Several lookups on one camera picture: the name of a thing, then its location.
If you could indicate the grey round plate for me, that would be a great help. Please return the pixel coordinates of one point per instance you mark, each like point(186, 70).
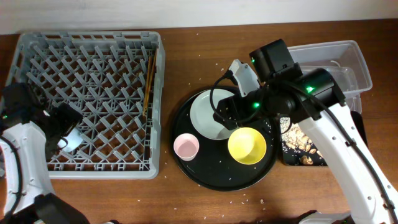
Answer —
point(201, 115)

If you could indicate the yellow bowl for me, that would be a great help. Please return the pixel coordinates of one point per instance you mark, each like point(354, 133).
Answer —
point(247, 146)

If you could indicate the left wooden chopstick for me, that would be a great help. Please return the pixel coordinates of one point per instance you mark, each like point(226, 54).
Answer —
point(147, 84)

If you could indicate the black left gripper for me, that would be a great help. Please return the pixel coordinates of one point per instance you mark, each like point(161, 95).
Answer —
point(71, 117)

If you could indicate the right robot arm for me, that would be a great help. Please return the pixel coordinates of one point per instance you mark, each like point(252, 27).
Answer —
point(273, 83)

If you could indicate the grey plastic dishwasher rack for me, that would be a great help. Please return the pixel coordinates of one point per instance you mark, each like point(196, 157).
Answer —
point(102, 75)

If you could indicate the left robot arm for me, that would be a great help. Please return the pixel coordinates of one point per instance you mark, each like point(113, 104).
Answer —
point(29, 136)

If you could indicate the outer clear plastic bin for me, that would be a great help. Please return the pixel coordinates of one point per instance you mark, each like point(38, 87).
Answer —
point(344, 53)

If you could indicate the blue cup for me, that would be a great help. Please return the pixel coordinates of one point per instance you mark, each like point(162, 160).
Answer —
point(71, 142)

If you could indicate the pink cup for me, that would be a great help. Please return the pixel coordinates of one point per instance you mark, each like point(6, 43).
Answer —
point(186, 146)

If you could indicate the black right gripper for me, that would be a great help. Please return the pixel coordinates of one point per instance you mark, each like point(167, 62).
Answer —
point(228, 103)

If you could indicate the nut shell food scraps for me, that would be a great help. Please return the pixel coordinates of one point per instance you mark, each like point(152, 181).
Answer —
point(298, 143)

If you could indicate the right wooden chopstick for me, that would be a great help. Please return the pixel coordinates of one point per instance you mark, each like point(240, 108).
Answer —
point(152, 72)

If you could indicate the clear plastic bin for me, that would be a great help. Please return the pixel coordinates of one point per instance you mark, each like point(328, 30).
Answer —
point(346, 80)
point(344, 53)

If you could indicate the wooden chopstick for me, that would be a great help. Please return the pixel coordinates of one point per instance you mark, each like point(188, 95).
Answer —
point(152, 72)
point(147, 84)

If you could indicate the inner clear plastic bin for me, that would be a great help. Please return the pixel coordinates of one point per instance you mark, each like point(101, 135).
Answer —
point(346, 80)

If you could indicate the round black tray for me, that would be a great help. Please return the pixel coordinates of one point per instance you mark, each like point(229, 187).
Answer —
point(213, 167)

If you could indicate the black rectangular tray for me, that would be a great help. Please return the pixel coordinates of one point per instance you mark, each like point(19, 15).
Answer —
point(289, 158)

